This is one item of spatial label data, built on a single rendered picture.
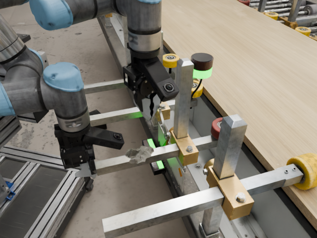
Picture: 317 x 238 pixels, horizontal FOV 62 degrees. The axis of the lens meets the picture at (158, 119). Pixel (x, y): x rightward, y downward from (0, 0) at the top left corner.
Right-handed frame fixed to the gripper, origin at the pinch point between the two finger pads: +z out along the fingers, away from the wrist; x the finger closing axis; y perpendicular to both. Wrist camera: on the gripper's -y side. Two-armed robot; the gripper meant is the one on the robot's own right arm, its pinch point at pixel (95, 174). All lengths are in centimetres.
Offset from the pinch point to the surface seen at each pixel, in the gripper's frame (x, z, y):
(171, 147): -0.4, -3.7, -23.9
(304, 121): 6, -8, -68
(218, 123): -1.6, -8.2, -40.1
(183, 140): -1.0, -4.7, -28.1
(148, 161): 1.5, -1.8, -15.9
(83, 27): -360, 83, -17
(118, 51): -108, 12, -27
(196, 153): 5.0, -4.3, -30.0
